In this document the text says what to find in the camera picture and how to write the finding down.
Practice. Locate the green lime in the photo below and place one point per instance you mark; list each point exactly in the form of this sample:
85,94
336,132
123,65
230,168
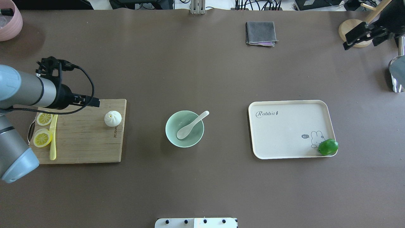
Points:
328,147

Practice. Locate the pink bowl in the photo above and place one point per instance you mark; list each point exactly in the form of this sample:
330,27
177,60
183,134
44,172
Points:
12,28

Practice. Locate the beige rabbit tray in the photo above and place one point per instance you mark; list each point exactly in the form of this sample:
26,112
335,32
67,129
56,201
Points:
289,129

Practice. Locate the metal scoop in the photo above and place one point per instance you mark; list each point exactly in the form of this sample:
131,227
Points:
397,68

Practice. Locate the wooden mug tree stand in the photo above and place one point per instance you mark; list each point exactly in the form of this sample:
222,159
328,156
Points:
349,24

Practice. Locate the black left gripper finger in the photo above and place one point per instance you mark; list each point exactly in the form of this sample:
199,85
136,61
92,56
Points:
84,100

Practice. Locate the white steamed bun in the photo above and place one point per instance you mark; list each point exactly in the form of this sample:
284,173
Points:
112,118

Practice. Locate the upper lemon slice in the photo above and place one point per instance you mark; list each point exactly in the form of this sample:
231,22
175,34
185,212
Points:
44,119

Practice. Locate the lemon slice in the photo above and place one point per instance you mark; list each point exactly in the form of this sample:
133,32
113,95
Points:
44,119
42,138

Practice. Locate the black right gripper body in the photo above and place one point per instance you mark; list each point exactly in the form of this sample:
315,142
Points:
379,32

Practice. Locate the grey folded cloth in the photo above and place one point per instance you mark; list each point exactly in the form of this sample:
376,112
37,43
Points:
261,33

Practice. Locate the white ceramic spoon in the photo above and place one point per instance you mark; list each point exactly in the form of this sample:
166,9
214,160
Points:
185,131

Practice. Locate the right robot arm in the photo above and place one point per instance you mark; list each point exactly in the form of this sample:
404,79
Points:
391,24

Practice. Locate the wooden cutting board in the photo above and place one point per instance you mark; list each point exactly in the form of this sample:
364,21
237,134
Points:
83,137

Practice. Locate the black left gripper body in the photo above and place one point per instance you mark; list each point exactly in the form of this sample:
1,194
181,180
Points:
64,96

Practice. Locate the yellow plastic knife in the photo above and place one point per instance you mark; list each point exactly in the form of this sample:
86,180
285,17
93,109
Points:
52,129

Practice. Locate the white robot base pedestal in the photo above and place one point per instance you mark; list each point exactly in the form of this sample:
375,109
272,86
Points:
215,222

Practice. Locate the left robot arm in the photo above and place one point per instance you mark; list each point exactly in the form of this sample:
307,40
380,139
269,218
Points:
21,91

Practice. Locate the aluminium frame post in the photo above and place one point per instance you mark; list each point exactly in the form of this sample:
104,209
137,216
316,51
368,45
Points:
197,7

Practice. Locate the lower lemon slice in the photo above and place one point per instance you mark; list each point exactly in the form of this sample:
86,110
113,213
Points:
42,138

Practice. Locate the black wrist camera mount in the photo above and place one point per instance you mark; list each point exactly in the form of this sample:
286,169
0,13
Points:
51,68

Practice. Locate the light green bowl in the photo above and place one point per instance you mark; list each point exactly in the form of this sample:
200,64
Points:
178,120

